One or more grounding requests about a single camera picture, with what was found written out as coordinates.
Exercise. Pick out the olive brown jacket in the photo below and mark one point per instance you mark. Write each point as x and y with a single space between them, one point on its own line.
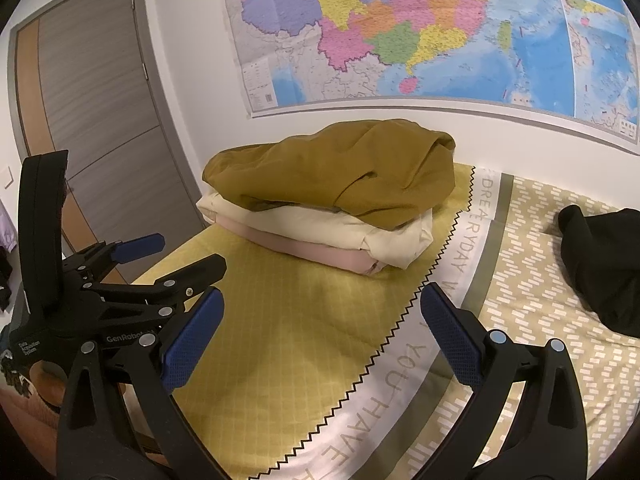
384 172

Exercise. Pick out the cream folded quilt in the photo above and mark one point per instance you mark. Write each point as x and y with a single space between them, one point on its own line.
398 247

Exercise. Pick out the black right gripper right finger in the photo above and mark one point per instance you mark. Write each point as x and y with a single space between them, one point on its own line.
548 436

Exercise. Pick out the colourful wall map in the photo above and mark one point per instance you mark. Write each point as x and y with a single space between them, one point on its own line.
569 63

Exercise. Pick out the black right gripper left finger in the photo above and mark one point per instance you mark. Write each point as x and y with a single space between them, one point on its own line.
95 436

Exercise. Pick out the yellow patterned bed sheet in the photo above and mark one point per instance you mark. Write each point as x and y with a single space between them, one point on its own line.
319 373

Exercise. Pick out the black garment on bed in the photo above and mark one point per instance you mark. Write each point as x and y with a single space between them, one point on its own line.
601 258

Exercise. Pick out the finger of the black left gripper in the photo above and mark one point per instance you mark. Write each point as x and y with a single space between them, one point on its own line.
105 256
133 301

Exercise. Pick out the pink folded blanket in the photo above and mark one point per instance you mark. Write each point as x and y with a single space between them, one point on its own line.
351 260

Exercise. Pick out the grey wooden door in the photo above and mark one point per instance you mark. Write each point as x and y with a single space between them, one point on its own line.
83 79

